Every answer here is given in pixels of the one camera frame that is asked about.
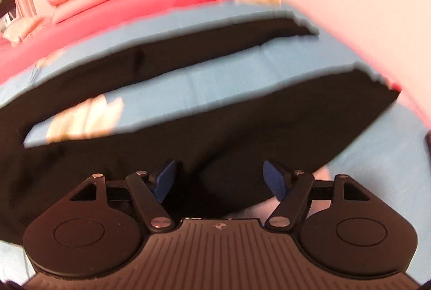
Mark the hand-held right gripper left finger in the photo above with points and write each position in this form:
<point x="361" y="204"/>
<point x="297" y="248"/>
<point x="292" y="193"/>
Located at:
<point x="166" y="180"/>

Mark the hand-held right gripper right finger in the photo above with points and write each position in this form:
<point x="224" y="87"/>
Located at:
<point x="274" y="180"/>

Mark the black pants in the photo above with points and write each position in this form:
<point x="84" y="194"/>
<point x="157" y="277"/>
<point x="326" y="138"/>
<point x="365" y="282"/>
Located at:
<point x="202" y="148"/>

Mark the light blue printed blanket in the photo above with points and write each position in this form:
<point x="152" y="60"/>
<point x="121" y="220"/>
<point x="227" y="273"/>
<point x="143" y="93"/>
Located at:
<point x="235" y="71"/>

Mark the red bed sheet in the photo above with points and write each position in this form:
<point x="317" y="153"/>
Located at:
<point x="134" y="13"/>

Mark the small white pillow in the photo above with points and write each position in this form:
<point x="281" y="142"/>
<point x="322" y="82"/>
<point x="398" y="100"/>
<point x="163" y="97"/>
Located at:
<point x="22" y="29"/>

